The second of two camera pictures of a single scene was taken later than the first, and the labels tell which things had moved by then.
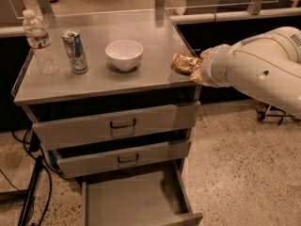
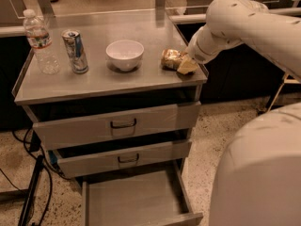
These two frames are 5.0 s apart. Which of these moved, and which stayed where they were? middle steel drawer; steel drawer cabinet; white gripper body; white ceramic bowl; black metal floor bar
Moved: white gripper body
Stayed: black metal floor bar; middle steel drawer; steel drawer cabinet; white ceramic bowl
